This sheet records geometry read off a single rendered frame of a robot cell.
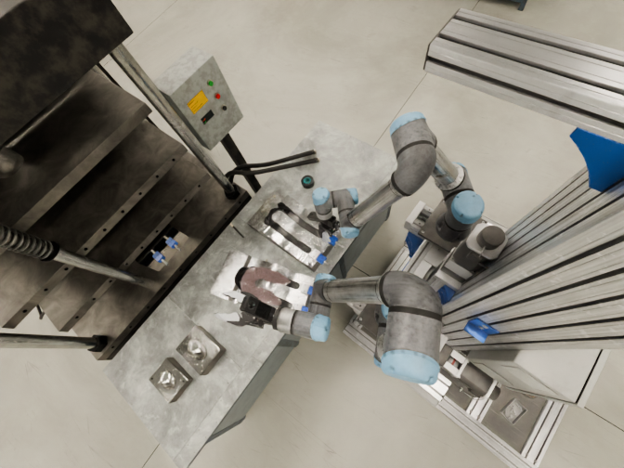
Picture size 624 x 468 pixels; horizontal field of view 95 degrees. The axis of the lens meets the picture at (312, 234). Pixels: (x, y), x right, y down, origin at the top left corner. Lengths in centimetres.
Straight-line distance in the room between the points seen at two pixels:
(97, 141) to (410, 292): 133
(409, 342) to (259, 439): 197
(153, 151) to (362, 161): 118
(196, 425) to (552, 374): 149
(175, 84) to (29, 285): 111
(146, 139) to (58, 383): 235
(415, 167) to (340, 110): 245
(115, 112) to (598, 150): 154
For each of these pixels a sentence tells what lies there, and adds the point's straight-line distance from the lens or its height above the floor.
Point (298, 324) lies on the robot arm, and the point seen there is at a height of 147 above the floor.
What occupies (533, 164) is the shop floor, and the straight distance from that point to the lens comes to 318.
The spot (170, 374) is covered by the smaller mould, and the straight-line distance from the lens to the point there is 178.
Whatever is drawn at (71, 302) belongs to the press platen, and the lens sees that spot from 197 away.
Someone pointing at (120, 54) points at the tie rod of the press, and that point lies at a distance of 133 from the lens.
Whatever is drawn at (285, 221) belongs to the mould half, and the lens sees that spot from 161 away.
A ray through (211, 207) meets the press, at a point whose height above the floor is 79.
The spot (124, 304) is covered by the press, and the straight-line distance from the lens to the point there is 209.
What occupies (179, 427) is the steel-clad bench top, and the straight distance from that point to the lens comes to 181.
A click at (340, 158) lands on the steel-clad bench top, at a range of 192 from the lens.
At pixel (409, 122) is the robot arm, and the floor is 161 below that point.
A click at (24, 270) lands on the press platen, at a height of 129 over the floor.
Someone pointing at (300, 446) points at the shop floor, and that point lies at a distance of 245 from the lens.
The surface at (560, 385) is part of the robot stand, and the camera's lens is 126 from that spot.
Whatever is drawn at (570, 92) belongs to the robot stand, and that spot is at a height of 203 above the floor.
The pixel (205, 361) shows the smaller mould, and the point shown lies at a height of 87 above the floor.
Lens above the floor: 233
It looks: 66 degrees down
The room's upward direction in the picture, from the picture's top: 23 degrees counter-clockwise
